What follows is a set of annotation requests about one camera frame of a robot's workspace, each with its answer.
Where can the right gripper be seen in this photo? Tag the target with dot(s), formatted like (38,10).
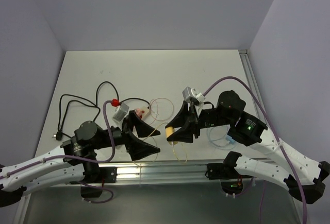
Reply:
(185,133)

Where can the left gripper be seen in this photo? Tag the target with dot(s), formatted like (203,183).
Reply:
(137,148)

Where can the yellow charger plug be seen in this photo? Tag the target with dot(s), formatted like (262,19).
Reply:
(169,131)

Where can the beige red power strip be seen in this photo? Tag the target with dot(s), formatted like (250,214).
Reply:
(146,112)

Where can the pink charger plug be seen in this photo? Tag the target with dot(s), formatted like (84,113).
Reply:
(139,112)

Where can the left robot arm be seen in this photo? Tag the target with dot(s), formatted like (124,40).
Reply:
(74,161)

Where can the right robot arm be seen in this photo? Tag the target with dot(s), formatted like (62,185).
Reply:
(301,176)

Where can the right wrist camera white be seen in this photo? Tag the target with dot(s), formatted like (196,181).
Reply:
(193,96)

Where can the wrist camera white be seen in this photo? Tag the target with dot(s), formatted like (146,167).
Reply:
(193,96)
(121,110)

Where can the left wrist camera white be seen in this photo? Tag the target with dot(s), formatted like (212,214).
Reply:
(121,110)

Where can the aluminium front rail frame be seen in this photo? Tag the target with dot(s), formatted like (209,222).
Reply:
(162,172)

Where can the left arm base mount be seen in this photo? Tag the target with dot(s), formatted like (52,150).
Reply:
(91,191)

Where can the aluminium right side rail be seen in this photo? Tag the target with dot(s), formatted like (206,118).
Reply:
(251,80)

